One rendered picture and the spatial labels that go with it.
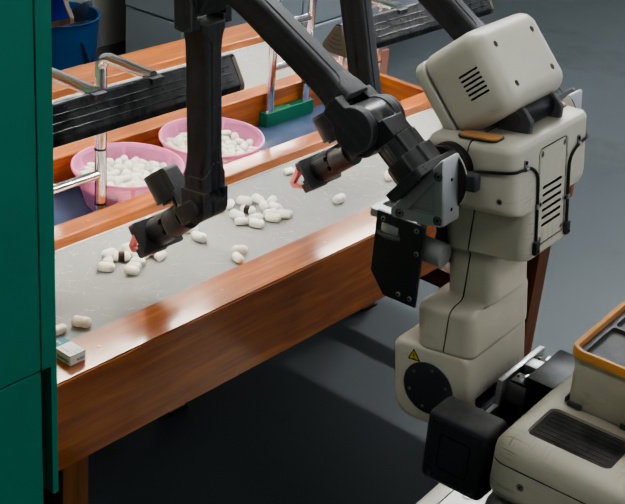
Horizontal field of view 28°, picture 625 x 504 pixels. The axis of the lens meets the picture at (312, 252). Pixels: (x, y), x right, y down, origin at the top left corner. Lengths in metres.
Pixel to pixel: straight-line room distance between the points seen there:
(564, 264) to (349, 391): 1.18
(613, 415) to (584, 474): 0.15
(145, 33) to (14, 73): 3.72
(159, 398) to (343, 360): 1.40
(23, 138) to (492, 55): 0.75
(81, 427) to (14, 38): 0.77
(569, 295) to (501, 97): 2.28
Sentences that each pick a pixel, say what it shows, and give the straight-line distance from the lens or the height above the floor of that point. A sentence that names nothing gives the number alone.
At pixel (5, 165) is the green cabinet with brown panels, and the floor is 1.22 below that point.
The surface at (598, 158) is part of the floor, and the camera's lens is 5.44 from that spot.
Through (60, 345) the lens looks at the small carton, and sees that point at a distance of 2.26.
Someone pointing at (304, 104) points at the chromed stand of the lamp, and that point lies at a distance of 3.60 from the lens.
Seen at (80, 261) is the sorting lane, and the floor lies 0.74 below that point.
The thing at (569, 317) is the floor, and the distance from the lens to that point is 4.14.
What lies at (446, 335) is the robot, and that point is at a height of 0.85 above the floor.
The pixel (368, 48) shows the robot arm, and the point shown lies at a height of 1.21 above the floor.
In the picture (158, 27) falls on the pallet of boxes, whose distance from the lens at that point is 5.48.
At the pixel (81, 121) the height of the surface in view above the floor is 1.07.
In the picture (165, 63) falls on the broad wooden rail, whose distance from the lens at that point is 3.71.
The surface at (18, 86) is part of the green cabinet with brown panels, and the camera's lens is 1.85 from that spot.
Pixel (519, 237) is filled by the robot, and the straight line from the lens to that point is 2.13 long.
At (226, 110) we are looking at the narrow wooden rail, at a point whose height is 0.75.
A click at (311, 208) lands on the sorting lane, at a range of 2.89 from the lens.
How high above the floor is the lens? 1.98
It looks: 27 degrees down
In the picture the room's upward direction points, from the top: 5 degrees clockwise
